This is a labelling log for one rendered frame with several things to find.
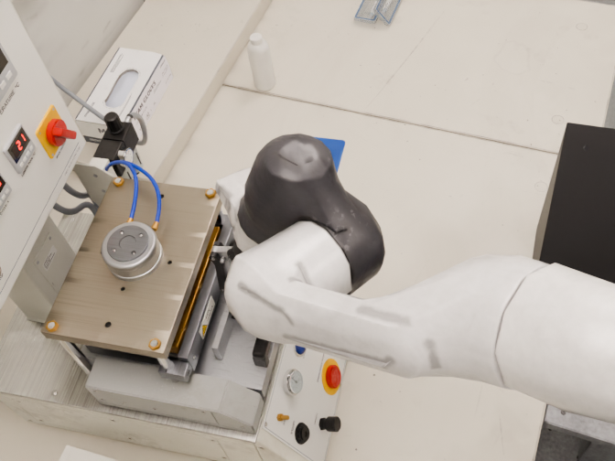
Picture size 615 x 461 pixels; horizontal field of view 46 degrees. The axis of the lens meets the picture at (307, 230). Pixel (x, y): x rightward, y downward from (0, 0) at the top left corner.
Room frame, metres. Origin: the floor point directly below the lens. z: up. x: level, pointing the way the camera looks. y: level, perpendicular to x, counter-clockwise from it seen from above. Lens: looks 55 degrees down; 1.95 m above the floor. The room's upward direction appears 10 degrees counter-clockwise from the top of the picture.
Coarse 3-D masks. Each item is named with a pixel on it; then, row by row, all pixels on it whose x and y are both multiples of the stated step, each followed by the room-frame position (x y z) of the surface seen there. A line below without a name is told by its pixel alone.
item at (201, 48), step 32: (160, 0) 1.59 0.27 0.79; (192, 0) 1.57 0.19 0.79; (224, 0) 1.55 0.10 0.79; (256, 0) 1.52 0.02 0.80; (128, 32) 1.49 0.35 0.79; (160, 32) 1.47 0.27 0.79; (192, 32) 1.44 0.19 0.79; (224, 32) 1.42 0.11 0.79; (192, 64) 1.33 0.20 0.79; (224, 64) 1.32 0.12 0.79; (192, 96) 1.22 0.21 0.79; (160, 128) 1.14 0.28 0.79; (192, 128) 1.15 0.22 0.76; (160, 160) 1.05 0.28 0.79
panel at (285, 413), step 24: (288, 360) 0.48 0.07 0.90; (312, 360) 0.50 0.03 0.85; (336, 360) 0.52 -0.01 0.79; (312, 384) 0.47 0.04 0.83; (288, 408) 0.42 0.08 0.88; (312, 408) 0.43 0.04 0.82; (336, 408) 0.45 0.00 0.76; (288, 432) 0.39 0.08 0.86; (312, 432) 0.40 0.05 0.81; (312, 456) 0.36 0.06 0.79
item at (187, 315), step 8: (216, 232) 0.64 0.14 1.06; (216, 240) 0.63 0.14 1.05; (208, 248) 0.62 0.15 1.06; (208, 256) 0.60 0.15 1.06; (200, 264) 0.59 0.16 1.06; (208, 264) 0.59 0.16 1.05; (200, 272) 0.58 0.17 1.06; (200, 280) 0.56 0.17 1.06; (192, 288) 0.55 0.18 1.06; (200, 288) 0.56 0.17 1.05; (192, 296) 0.54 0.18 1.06; (192, 304) 0.53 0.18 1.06; (184, 312) 0.52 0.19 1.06; (192, 312) 0.52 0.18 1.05; (184, 320) 0.50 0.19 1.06; (184, 328) 0.49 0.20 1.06; (176, 336) 0.48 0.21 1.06; (176, 344) 0.47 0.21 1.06; (176, 352) 0.47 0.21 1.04
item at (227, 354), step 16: (224, 304) 0.57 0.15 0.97; (224, 320) 0.52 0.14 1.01; (208, 336) 0.52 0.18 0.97; (224, 336) 0.50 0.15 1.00; (240, 336) 0.51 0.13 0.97; (208, 352) 0.49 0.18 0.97; (224, 352) 0.48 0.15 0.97; (240, 352) 0.48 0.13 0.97; (272, 352) 0.47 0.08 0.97; (208, 368) 0.47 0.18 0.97; (224, 368) 0.46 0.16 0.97; (240, 368) 0.46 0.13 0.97; (256, 368) 0.45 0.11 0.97; (272, 368) 0.46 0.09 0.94; (240, 384) 0.43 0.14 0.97; (256, 384) 0.43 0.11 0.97
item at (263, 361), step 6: (258, 342) 0.47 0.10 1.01; (264, 342) 0.47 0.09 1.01; (270, 342) 0.48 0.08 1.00; (258, 348) 0.46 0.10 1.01; (264, 348) 0.46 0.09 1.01; (258, 354) 0.45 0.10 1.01; (264, 354) 0.45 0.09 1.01; (258, 360) 0.45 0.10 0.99; (264, 360) 0.45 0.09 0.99; (264, 366) 0.45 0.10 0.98
